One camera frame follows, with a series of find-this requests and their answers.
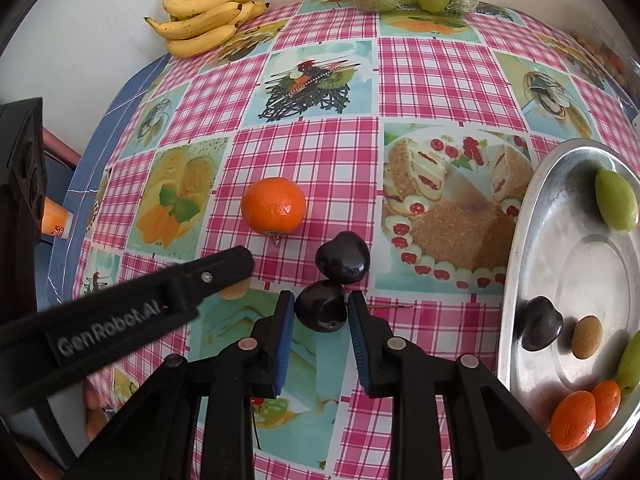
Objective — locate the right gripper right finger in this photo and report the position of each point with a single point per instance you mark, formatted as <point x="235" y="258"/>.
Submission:
<point x="491" y="435"/>

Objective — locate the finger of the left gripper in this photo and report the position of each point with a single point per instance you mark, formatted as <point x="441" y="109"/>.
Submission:
<point x="203" y="278"/>

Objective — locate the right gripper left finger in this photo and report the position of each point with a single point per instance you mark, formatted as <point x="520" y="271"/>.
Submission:
<point x="152" y="436"/>

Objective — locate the dark plum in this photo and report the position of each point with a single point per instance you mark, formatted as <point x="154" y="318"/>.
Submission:
<point x="345" y="259"/>
<point x="540" y="324"/>
<point x="321" y="307"/>

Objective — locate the small orange mandarin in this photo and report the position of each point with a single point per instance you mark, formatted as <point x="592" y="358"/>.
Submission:
<point x="607" y="397"/>

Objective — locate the brown longan fruit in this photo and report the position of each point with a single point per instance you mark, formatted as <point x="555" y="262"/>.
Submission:
<point x="587" y="337"/>

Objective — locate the tan longan fruit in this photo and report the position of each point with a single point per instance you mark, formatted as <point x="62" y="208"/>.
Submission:
<point x="235" y="291"/>

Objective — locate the large orange mandarin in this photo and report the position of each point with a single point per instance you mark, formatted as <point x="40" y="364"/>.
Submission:
<point x="273" y="206"/>

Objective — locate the small orange in tray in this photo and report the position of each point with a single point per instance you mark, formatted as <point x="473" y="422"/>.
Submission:
<point x="573" y="420"/>

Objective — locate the orange plastic cup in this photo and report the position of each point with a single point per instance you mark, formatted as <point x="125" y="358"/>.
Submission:
<point x="56" y="220"/>

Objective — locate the dark plum in tray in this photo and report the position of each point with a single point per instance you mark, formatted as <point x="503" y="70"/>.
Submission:
<point x="540" y="324"/>

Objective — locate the blue underlying tablecloth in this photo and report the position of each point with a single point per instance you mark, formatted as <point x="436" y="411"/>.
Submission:
<point x="86" y="179"/>

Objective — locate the green fruit at tray front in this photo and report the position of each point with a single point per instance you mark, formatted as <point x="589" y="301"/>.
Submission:
<point x="628" y="369"/>

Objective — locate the green fruit at tray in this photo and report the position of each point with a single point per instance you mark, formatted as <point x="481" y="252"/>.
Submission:
<point x="616" y="201"/>
<point x="628" y="369"/>

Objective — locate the round steel tray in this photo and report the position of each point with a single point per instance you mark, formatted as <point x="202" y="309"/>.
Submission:
<point x="563" y="250"/>

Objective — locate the checked pink fruit tablecloth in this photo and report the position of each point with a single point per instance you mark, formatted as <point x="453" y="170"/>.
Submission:
<point x="417" y="132"/>

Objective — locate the bunch of yellow bananas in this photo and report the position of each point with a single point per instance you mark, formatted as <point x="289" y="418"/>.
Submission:
<point x="195" y="27"/>

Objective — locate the green fruit at tray back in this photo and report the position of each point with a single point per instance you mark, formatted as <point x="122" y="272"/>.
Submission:
<point x="616" y="201"/>

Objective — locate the clear box of longans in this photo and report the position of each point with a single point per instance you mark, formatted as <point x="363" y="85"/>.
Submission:
<point x="617" y="61"/>

